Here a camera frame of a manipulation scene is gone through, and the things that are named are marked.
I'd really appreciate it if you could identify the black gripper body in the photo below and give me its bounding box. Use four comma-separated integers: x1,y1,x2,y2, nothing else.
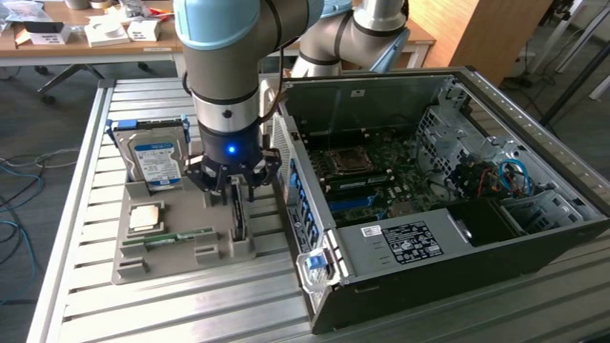
198,121,265,176

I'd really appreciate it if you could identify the black graphics card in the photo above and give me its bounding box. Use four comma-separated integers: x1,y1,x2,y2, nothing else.
228,174,249,246

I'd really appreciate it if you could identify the grey parts rack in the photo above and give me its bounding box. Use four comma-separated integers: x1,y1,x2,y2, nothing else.
109,142,258,286

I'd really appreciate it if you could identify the hard disk with blue rails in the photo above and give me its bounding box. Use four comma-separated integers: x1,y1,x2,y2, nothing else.
105,114,192,190

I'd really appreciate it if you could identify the silver CPU chip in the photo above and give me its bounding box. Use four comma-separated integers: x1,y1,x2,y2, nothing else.
128,205,161,230

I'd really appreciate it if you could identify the green RAM stick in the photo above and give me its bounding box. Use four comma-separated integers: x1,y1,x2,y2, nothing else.
121,227,214,250
324,174,388,190

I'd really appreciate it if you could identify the metal CPU socket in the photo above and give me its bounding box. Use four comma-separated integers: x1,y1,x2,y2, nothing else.
328,146,377,176

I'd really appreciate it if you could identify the blue case latch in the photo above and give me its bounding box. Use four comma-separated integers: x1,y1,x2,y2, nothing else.
304,252,331,273

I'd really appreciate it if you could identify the green motherboard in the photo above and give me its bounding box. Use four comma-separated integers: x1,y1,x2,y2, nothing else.
304,130,461,229

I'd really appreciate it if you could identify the grey power supply unit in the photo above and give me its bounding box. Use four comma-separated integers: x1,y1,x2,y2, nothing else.
335,209,472,278

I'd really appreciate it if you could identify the square chipset heatsink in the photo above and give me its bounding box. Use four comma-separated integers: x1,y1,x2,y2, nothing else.
391,202,423,218

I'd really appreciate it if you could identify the silver perforated disk bay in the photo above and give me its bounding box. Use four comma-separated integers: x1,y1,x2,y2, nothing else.
413,105,481,187

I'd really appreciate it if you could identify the small white box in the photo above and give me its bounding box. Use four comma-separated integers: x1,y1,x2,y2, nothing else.
126,19,161,43

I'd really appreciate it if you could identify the flat white box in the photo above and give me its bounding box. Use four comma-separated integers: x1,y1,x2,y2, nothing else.
84,16,130,48

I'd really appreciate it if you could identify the white tape roll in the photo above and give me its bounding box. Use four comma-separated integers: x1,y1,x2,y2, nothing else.
97,21,125,39

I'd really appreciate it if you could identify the wooden top office desk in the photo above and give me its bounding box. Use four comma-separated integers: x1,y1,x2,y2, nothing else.
256,21,437,78
0,0,188,78

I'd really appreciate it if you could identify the black open PC case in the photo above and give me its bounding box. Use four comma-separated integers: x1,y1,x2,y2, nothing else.
258,65,610,336

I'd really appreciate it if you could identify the white box with black lid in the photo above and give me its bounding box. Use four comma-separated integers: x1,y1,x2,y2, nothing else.
21,21,72,46

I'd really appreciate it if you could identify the clear plastic bag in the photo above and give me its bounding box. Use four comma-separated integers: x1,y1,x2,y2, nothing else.
0,0,53,23

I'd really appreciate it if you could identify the wooden cabinet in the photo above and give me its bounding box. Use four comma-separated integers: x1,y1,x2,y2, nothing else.
408,0,556,86

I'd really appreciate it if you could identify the grey disk bay caddy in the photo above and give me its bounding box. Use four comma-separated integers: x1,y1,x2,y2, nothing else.
499,189,589,235

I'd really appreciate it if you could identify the black metal pole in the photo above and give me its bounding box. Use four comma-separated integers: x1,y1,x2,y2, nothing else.
540,10,610,124

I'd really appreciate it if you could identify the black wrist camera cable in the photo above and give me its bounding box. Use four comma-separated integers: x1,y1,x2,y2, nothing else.
256,0,288,124

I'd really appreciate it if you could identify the white floor cable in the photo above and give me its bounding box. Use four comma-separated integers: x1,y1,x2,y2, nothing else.
0,148,80,169

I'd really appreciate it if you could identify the blue floor cable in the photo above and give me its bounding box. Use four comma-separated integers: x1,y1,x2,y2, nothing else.
0,156,46,304

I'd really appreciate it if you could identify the red orange wire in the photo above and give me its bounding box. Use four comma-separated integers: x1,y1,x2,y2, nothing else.
479,167,501,197

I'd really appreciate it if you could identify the blue data wire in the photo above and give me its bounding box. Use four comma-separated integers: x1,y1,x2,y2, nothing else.
495,159,535,197

